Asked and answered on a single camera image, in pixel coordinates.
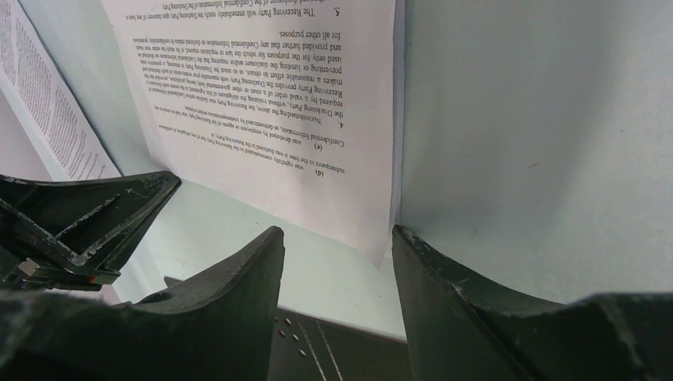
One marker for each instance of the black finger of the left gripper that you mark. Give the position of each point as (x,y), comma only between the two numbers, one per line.
(76,235)

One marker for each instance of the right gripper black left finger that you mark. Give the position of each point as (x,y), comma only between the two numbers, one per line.
(49,336)

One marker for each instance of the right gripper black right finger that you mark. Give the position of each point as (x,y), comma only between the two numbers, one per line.
(460,325)

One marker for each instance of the printed paper sheet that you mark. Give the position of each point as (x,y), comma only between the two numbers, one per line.
(44,106)
(293,107)

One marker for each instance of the red and black file folder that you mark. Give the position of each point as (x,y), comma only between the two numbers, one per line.
(342,352)

